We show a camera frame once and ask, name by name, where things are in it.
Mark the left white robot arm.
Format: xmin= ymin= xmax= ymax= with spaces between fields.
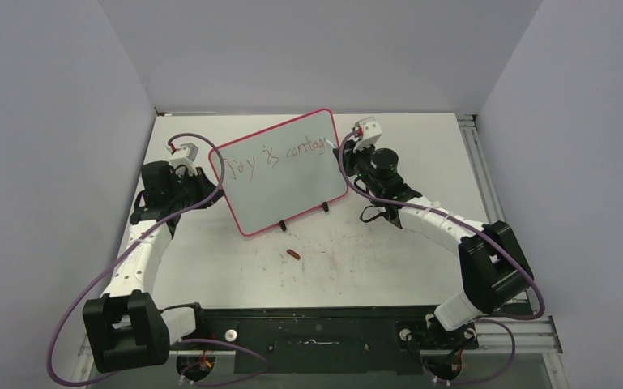
xmin=83 ymin=161 xmax=224 ymax=373

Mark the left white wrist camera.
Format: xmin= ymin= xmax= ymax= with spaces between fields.
xmin=169 ymin=143 xmax=198 ymax=175

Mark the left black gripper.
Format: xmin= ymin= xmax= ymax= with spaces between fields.
xmin=169 ymin=167 xmax=224 ymax=210

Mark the red marker cap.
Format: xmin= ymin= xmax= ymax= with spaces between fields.
xmin=286 ymin=249 xmax=301 ymax=260

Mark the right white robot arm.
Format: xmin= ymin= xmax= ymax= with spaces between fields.
xmin=333 ymin=141 xmax=540 ymax=347

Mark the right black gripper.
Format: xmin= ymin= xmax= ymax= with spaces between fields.
xmin=335 ymin=137 xmax=382 ymax=198

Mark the aluminium rail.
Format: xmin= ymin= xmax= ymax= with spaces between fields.
xmin=77 ymin=315 xmax=563 ymax=358
xmin=455 ymin=113 xmax=530 ymax=303

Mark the front aluminium rail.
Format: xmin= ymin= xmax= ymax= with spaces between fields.
xmin=77 ymin=315 xmax=563 ymax=358

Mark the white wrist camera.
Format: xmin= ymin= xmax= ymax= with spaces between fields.
xmin=353 ymin=116 xmax=382 ymax=152
xmin=169 ymin=143 xmax=198 ymax=175

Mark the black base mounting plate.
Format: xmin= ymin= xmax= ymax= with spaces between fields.
xmin=172 ymin=306 xmax=478 ymax=374

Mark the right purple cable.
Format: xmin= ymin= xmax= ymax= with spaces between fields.
xmin=338 ymin=131 xmax=547 ymax=387

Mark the right aluminium rail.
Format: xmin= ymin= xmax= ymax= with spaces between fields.
xmin=455 ymin=113 xmax=530 ymax=303

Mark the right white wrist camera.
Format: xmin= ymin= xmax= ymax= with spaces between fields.
xmin=353 ymin=116 xmax=382 ymax=152

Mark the pink framed whiteboard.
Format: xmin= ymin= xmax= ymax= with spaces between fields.
xmin=209 ymin=109 xmax=348 ymax=237

